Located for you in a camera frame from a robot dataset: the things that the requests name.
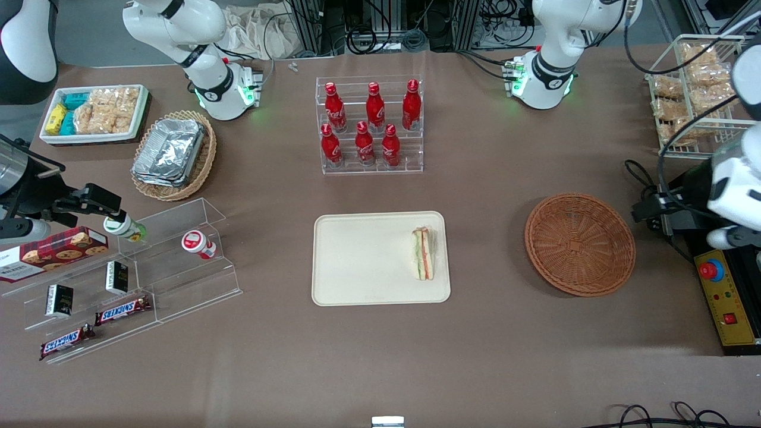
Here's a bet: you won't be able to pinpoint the yellow emergency stop control box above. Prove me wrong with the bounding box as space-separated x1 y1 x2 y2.
694 247 761 357

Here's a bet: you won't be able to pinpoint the red white yogurt bottle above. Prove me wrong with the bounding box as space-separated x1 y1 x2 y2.
181 230 218 260

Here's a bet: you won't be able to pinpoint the snickers chocolate bar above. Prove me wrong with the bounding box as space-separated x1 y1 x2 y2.
95 296 153 327
39 324 96 362

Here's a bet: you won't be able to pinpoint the stack of foil trays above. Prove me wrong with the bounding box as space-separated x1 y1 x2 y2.
132 118 206 188

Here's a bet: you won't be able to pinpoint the beige plastic tray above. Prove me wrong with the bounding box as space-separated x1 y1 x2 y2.
312 211 451 307

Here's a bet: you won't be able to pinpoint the yellow snack packet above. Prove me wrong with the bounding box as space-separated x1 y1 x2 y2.
46 104 68 136

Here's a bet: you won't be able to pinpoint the brown wicker basket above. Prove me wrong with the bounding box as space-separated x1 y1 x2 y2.
524 192 637 298

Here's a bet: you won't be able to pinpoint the white wire basket rack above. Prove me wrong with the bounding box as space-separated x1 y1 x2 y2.
646 34 757 161

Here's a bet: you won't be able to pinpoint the white rectangular snack bin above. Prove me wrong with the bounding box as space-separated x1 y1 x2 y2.
39 84 150 147

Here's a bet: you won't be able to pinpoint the beige cloth bag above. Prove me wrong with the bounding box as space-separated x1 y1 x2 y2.
223 5 298 61

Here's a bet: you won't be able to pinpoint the red cola bottle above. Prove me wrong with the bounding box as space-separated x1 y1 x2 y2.
366 82 386 133
402 79 423 132
382 124 402 168
356 121 377 167
321 124 344 168
324 82 348 133

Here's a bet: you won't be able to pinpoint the small black box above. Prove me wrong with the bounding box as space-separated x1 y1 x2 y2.
46 284 74 317
105 260 130 296

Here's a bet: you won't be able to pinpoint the triangular sandwich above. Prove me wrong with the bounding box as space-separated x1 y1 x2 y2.
411 226 436 282

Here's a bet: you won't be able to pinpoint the clear acrylic step display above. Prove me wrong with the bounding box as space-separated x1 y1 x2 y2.
0 235 161 365
116 198 244 325

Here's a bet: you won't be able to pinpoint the green white drink bottle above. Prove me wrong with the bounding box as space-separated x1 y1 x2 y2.
103 215 147 243

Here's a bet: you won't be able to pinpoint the black floor cables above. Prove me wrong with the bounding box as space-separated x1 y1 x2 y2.
595 402 751 428

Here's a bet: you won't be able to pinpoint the coiled black cables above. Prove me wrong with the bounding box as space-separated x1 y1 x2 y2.
347 23 430 55

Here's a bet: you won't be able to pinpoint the clear rice cracker bag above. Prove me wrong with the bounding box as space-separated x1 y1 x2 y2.
74 87 141 135

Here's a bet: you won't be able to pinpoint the light oval wicker basket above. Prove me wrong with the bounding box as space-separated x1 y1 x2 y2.
131 110 218 202

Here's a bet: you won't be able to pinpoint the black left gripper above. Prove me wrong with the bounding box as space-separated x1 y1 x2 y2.
631 159 715 224

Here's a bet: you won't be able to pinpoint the clear bag of crackers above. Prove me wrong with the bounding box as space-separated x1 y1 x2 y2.
681 44 724 70
652 98 685 123
653 77 685 100
659 119 700 147
687 68 738 114

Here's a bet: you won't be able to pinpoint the aluminium profile frame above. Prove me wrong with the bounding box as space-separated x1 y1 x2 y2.
454 0 482 52
289 0 335 56

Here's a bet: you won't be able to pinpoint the clear acrylic bottle rack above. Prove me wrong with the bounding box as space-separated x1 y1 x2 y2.
315 74 424 175

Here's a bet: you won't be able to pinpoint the red tartan cookie box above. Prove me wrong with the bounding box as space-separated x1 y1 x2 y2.
0 226 110 284

